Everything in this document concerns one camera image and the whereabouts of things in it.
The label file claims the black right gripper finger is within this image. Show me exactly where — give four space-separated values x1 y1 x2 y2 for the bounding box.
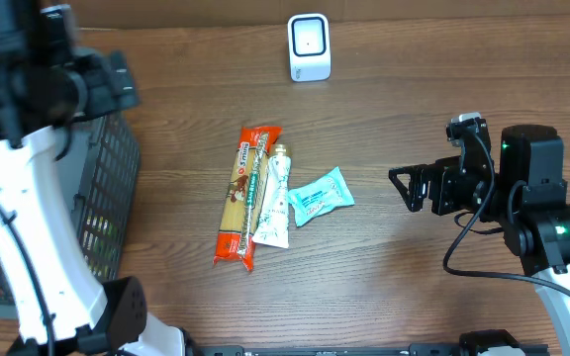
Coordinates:
432 155 461 171
388 164 431 213

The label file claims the teal wet wipes packet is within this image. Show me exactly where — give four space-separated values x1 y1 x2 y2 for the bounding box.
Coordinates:
288 167 355 227

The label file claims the white tube gold cap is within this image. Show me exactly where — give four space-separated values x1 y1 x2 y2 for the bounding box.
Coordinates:
252 143 291 248

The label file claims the red spaghetti packet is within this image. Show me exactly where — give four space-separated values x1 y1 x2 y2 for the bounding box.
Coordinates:
214 126 282 272

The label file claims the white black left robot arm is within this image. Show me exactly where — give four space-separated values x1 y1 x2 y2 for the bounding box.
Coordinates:
0 0 187 355

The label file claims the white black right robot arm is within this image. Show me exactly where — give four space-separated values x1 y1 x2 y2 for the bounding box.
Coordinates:
389 118 570 355

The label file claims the white barcode scanner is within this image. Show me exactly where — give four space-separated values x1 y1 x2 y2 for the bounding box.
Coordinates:
287 13 332 82

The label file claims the grey plastic shopping basket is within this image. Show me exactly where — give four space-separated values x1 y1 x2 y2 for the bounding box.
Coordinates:
0 114 141 319

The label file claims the brown cardboard backdrop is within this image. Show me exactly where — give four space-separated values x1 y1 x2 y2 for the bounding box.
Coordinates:
68 0 570 29

